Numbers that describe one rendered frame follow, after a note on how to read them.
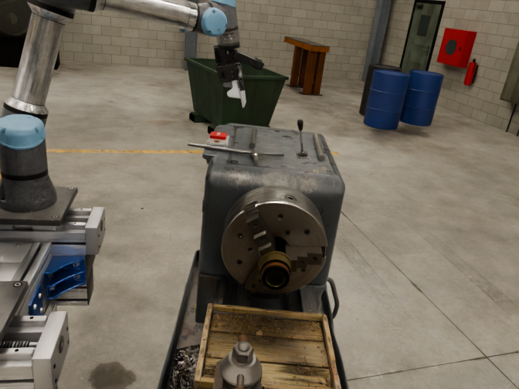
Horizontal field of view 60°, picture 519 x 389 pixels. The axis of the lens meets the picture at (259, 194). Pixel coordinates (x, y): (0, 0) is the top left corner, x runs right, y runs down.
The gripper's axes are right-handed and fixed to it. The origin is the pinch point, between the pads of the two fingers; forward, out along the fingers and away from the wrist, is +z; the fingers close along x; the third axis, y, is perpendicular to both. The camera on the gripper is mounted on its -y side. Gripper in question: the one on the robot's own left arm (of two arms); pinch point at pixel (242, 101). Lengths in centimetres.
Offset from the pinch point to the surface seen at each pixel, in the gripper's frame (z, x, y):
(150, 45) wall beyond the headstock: 139, -948, 88
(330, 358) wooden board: 49, 74, -7
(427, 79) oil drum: 185, -542, -379
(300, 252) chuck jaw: 30, 52, -6
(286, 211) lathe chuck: 19, 47, -3
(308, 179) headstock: 19.0, 29.9, -14.6
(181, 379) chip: 73, 50, 36
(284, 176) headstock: 17.3, 28.2, -7.3
